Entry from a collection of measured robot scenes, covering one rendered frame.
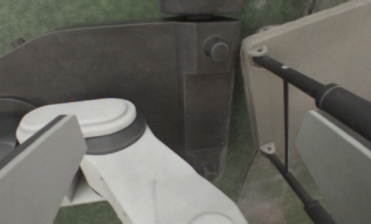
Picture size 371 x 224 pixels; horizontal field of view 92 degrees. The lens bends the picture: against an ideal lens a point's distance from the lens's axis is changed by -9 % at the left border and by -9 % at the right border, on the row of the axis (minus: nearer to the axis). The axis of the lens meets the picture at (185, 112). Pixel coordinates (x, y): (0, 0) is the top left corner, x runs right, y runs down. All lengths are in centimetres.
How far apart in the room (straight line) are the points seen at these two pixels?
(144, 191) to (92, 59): 30
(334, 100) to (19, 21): 72
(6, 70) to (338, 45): 79
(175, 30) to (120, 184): 31
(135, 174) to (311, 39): 50
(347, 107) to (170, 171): 25
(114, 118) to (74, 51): 19
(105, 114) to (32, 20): 40
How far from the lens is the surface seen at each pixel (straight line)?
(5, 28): 71
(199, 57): 43
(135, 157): 33
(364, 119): 29
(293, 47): 55
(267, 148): 65
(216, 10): 43
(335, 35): 63
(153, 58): 45
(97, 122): 35
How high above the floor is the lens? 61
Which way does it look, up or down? 57 degrees down
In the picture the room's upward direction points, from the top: 158 degrees clockwise
